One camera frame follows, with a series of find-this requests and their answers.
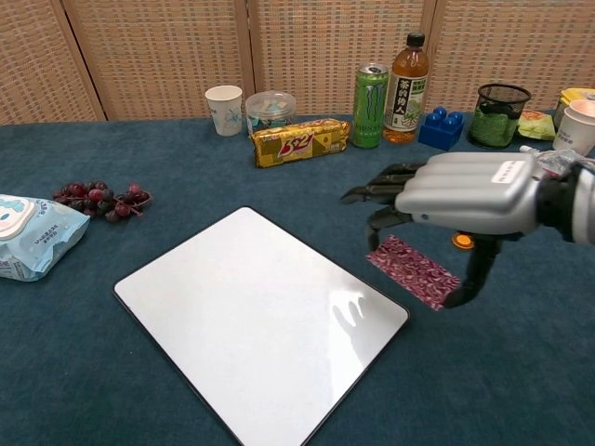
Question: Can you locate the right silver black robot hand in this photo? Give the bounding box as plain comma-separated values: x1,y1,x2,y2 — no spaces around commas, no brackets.
340,151,544,310

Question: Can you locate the pink patterned packet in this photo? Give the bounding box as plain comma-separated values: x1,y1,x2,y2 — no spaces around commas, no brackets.
365,234,462,311

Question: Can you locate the white rectangular board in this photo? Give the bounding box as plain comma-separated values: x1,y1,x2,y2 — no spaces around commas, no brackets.
112,206,410,446

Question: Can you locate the blue toy building block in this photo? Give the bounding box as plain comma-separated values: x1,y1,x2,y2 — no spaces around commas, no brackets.
417,107,467,152

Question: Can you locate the black mesh pen holder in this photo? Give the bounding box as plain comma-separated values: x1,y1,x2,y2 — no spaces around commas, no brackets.
467,83,533,150

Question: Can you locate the green snack packet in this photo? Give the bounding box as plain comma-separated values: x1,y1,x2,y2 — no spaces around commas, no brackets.
516,110,557,140

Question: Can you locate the silver spout pouch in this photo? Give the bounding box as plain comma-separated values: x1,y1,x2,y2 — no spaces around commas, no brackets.
519,144,595,180

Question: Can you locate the brown tea bottle black cap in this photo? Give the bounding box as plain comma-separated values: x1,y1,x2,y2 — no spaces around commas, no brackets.
382,31,430,145

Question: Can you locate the green energy drink can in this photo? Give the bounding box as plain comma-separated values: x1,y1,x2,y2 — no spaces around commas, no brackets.
350,63,390,150

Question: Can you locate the white cup pink inside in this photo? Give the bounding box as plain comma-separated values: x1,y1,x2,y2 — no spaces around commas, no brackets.
551,99,595,157

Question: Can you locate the yellow plastic box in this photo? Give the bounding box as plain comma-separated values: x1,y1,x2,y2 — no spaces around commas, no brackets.
557,86,595,122

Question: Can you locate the yellow biscuit package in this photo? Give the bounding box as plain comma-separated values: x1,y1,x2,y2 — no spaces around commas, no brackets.
249,117,352,169

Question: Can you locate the clear plastic jar with clips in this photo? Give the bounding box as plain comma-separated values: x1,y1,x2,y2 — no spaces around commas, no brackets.
245,91,298,136

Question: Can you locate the white paper cup blue print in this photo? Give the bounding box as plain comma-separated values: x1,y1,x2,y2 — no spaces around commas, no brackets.
205,85,245,138

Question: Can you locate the dark blue table cloth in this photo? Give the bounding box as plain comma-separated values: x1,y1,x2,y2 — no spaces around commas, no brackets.
0,109,595,446

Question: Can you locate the woven wooden folding screen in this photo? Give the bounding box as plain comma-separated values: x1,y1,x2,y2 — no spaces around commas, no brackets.
0,0,595,126

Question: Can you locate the dark purple grape bunch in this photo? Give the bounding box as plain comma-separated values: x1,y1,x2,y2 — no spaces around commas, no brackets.
52,181,154,224

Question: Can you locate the light blue wet wipes pack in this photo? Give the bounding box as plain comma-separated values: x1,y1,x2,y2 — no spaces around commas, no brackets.
0,193,92,282

